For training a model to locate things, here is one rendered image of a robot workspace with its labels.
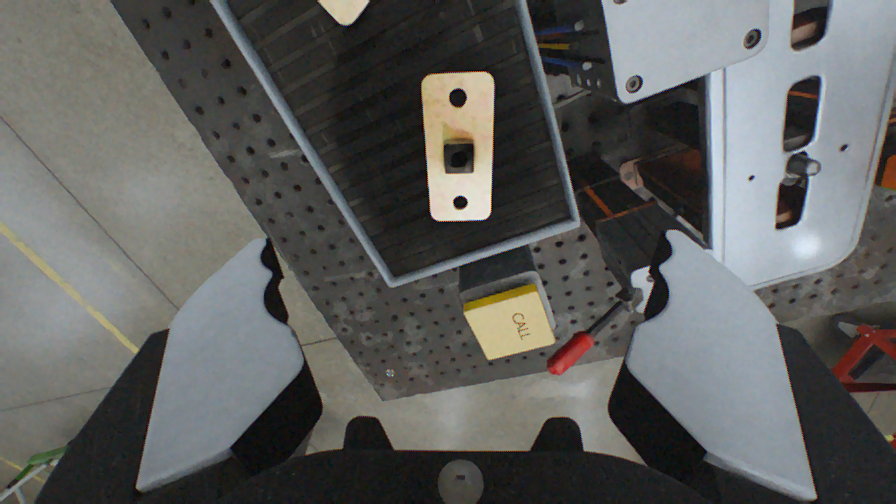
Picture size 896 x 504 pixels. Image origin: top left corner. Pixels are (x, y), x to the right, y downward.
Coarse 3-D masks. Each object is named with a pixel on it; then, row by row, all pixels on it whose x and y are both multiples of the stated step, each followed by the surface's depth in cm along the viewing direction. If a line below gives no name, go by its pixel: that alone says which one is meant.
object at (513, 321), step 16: (528, 288) 25; (464, 304) 27; (480, 304) 26; (496, 304) 26; (512, 304) 25; (528, 304) 25; (480, 320) 26; (496, 320) 26; (512, 320) 26; (528, 320) 26; (544, 320) 26; (480, 336) 27; (496, 336) 27; (512, 336) 27; (528, 336) 27; (544, 336) 27; (496, 352) 28; (512, 352) 28
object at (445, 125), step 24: (480, 72) 17; (432, 96) 18; (480, 96) 18; (432, 120) 18; (456, 120) 18; (480, 120) 18; (432, 144) 19; (456, 144) 18; (480, 144) 19; (432, 168) 20; (456, 168) 19; (480, 168) 20; (432, 192) 21; (456, 192) 21; (480, 192) 20; (432, 216) 21; (456, 216) 21; (480, 216) 21
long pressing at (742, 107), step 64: (832, 0) 27; (768, 64) 30; (832, 64) 30; (704, 128) 33; (768, 128) 33; (832, 128) 33; (704, 192) 37; (768, 192) 37; (832, 192) 36; (768, 256) 41; (832, 256) 41
